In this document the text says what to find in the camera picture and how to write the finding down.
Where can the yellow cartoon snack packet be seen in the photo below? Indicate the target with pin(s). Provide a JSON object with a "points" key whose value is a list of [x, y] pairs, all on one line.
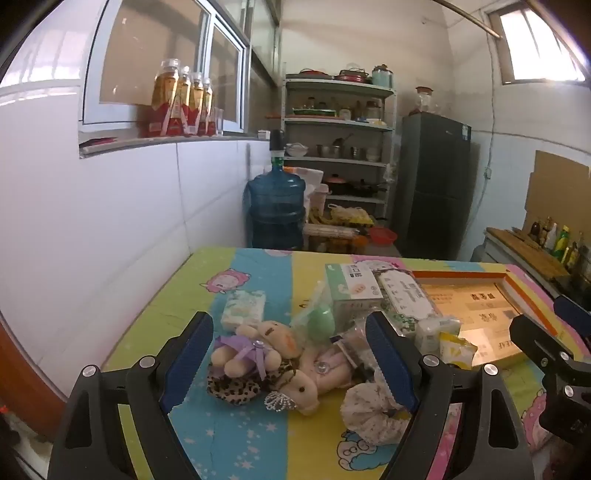
{"points": [[455, 350]]}

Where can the amber tea bottle red label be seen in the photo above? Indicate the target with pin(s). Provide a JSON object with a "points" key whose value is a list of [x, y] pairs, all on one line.
{"points": [[165, 101], [197, 104], [184, 104], [208, 106]]}

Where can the aluminium sliding window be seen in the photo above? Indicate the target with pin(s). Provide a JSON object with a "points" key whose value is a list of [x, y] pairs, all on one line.
{"points": [[134, 55]]}

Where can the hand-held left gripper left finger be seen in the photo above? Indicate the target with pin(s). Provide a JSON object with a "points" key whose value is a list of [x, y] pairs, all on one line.
{"points": [[189, 355]]}

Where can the dark grey fridge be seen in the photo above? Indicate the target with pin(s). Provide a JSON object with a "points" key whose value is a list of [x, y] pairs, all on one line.
{"points": [[431, 184]]}

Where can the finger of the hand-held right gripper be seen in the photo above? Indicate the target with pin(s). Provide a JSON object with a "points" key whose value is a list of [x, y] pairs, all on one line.
{"points": [[575, 311], [540, 344]]}

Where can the clear drinking glass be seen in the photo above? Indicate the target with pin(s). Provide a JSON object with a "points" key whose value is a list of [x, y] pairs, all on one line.
{"points": [[219, 122]]}

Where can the plush bear with purple dress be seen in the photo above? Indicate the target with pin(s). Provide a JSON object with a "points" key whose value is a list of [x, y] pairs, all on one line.
{"points": [[272, 334]]}

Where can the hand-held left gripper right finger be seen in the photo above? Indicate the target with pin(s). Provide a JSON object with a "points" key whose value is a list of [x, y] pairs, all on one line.
{"points": [[385, 355]]}

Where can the pink clear plastic packet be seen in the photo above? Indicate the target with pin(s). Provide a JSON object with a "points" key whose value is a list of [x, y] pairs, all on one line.
{"points": [[356, 337]]}

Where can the clear box of noodles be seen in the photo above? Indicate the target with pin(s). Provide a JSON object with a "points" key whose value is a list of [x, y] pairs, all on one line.
{"points": [[330, 233]]}

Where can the red paper sheet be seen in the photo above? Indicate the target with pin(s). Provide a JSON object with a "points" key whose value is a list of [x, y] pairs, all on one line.
{"points": [[99, 142]]}

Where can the colourful cartoon printed blanket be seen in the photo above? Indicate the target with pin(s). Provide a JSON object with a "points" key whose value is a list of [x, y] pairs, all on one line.
{"points": [[258, 443]]}

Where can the wooden cutting board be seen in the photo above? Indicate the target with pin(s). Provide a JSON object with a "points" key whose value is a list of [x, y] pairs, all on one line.
{"points": [[531, 258]]}

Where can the yellowish bag of food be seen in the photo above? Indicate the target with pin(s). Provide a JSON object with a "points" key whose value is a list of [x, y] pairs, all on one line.
{"points": [[348, 214]]}

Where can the wooden pole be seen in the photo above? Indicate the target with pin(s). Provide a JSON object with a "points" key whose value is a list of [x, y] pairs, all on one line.
{"points": [[471, 16]]}

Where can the brown cardboard sheet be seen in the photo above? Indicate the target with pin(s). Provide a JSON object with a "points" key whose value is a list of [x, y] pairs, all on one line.
{"points": [[558, 194]]}

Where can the plush bear with silver crown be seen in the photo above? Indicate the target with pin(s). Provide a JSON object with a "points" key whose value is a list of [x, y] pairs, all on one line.
{"points": [[304, 392]]}

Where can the small high window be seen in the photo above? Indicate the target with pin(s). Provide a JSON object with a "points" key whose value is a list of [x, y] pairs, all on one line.
{"points": [[535, 41]]}

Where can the white green carton box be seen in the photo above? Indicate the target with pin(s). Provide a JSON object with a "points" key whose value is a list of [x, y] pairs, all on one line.
{"points": [[353, 286]]}

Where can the teal canister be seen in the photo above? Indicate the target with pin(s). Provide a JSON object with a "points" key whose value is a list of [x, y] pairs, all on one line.
{"points": [[382, 77]]}

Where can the orange rimmed cardboard box tray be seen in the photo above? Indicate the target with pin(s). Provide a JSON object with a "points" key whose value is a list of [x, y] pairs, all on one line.
{"points": [[480, 318]]}

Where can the leopard print hair bow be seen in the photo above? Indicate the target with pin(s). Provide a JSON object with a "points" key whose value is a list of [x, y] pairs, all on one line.
{"points": [[231, 392]]}

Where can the green tray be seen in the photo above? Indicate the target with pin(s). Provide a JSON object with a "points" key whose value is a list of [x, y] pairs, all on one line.
{"points": [[315, 111]]}

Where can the red clay pot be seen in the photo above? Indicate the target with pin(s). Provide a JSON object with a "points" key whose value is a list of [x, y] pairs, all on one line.
{"points": [[337, 184]]}

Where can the floral wet wipes pack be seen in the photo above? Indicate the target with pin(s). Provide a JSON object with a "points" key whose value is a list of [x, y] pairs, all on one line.
{"points": [[406, 290]]}

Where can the steel pot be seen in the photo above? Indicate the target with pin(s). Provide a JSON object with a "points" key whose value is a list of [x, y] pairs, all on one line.
{"points": [[328, 151]]}

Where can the blue water jug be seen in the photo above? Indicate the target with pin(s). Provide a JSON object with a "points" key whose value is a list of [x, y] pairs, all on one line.
{"points": [[274, 207]]}

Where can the brown wooden board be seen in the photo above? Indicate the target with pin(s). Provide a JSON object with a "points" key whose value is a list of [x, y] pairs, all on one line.
{"points": [[23, 383]]}

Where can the bunch of bananas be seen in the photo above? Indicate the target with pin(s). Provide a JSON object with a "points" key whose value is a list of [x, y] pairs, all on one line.
{"points": [[315, 216]]}

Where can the grey kitchen counter cabinet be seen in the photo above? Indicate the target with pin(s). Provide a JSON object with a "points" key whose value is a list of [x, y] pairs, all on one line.
{"points": [[496, 263]]}

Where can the red plastic basket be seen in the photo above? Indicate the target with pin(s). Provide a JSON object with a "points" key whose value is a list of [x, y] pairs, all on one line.
{"points": [[383, 235]]}

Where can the green egg sponge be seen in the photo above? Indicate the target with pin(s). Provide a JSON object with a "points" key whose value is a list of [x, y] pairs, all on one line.
{"points": [[321, 323]]}

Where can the red pan stack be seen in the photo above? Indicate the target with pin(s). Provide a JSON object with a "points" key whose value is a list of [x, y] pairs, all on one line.
{"points": [[353, 74]]}

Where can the white bowl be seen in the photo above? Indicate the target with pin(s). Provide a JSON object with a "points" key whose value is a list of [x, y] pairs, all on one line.
{"points": [[297, 150]]}

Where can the white plastic bottle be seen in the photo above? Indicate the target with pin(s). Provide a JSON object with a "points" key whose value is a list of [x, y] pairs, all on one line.
{"points": [[551, 237]]}

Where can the white metal shelf rack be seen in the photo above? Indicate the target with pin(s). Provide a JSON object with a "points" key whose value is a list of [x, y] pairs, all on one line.
{"points": [[390, 138]]}

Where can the black water pump dispenser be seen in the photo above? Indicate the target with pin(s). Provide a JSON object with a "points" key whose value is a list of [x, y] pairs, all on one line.
{"points": [[276, 143]]}

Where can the black wok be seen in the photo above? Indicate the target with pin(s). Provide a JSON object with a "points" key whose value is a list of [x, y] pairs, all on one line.
{"points": [[369, 189]]}

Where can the glass jar with red lid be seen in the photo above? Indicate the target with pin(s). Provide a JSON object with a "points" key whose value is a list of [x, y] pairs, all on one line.
{"points": [[425, 102]]}

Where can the green yellow bottle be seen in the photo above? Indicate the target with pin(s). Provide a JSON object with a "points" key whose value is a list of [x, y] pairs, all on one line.
{"points": [[563, 242]]}

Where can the dark sauce bottle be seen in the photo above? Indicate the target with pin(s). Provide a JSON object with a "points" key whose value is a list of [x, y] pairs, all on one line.
{"points": [[535, 230]]}

